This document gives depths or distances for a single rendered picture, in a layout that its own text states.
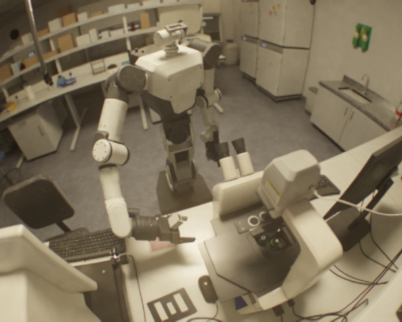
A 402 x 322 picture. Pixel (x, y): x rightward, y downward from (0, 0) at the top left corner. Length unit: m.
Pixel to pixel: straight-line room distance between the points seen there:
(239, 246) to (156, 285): 0.37
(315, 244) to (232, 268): 0.29
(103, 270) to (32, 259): 0.45
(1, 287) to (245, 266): 0.60
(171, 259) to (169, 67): 0.75
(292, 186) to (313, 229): 0.10
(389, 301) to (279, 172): 0.32
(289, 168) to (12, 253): 0.51
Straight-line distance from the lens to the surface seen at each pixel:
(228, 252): 0.62
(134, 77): 0.75
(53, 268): 0.43
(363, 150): 1.71
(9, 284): 0.44
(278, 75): 3.47
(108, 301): 0.77
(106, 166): 0.69
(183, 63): 0.81
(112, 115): 0.71
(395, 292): 0.41
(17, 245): 0.38
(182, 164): 1.24
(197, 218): 0.92
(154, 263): 0.85
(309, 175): 0.39
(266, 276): 0.62
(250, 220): 0.51
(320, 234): 0.42
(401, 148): 0.85
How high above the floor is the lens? 1.54
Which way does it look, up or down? 43 degrees down
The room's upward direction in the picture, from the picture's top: 4 degrees counter-clockwise
